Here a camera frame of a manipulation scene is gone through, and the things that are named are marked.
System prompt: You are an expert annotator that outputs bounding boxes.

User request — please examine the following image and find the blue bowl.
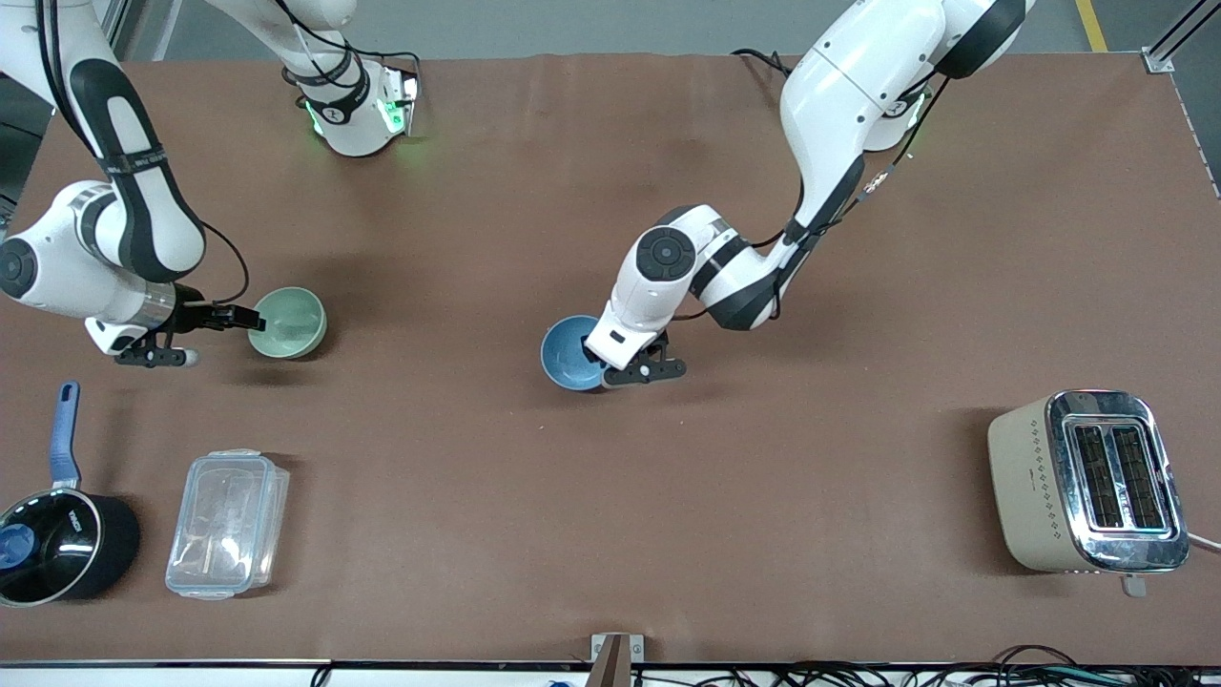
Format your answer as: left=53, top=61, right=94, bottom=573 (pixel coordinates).
left=541, top=315, right=612, bottom=393

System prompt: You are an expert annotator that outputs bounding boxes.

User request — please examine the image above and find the green bowl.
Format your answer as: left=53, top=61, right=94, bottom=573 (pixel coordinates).
left=248, top=286, right=328, bottom=361

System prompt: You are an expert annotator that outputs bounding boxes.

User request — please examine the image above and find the brown table mat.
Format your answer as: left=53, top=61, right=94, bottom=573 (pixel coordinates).
left=0, top=52, right=1221, bottom=667

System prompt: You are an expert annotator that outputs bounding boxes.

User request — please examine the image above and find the clear plastic food container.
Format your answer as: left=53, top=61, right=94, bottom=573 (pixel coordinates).
left=165, top=448, right=290, bottom=602

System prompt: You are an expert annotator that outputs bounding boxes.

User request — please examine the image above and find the glass lid with blue knob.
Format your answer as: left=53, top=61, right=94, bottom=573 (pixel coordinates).
left=0, top=489, right=102, bottom=605

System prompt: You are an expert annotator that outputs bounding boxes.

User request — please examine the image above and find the beige chrome toaster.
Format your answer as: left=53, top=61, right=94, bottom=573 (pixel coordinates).
left=987, top=389, right=1191, bottom=598

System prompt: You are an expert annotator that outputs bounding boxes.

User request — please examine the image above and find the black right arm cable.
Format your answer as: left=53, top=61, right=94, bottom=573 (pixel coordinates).
left=198, top=221, right=252, bottom=308

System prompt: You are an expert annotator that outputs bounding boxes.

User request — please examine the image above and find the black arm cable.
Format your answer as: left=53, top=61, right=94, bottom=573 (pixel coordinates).
left=198, top=221, right=252, bottom=308
left=752, top=76, right=955, bottom=251

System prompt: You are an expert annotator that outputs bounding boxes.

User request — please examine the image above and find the black pot with blue handle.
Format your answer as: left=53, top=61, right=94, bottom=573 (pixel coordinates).
left=0, top=382, right=142, bottom=609

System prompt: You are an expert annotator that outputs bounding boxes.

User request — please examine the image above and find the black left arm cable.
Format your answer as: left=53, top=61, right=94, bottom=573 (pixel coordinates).
left=752, top=76, right=955, bottom=251

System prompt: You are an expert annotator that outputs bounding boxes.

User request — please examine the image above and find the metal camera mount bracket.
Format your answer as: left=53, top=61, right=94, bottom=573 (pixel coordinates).
left=590, top=633, right=646, bottom=687

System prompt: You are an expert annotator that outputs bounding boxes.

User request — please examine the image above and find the aluminium frame profile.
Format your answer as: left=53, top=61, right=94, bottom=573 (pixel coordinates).
left=91, top=0, right=144, bottom=60
left=1140, top=0, right=1221, bottom=75

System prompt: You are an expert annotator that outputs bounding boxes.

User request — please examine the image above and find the black base cable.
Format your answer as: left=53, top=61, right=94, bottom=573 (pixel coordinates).
left=732, top=48, right=795, bottom=77

